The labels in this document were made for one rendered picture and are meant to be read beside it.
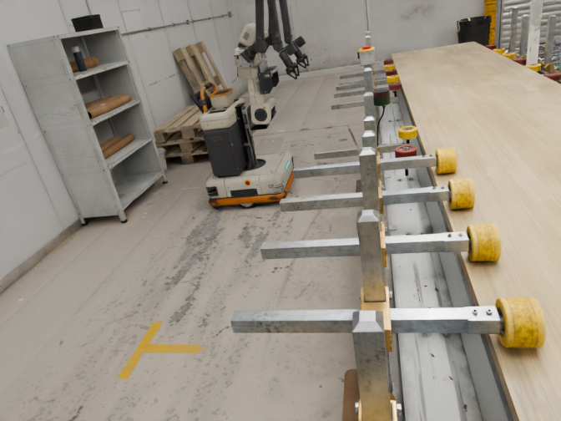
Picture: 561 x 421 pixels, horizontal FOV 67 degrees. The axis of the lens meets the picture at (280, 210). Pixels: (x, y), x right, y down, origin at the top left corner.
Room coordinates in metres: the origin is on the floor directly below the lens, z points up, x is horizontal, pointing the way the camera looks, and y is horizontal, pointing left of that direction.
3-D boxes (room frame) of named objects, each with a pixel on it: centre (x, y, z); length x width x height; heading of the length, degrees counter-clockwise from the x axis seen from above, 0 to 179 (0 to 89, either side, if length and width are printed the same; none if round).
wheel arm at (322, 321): (0.58, -0.11, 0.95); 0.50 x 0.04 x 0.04; 75
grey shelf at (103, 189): (3.91, 1.45, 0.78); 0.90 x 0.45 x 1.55; 165
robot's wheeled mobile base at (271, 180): (3.52, 0.19, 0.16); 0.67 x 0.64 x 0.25; 75
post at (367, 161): (0.86, -0.21, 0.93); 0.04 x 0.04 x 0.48; 75
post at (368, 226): (0.62, -0.14, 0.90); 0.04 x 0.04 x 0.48; 75
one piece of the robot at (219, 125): (3.54, 0.28, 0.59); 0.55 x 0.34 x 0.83; 165
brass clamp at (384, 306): (0.60, -0.13, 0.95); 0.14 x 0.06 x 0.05; 165
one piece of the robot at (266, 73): (3.44, -0.09, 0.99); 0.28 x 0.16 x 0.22; 165
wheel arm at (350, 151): (1.80, -0.41, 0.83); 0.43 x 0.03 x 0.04; 75
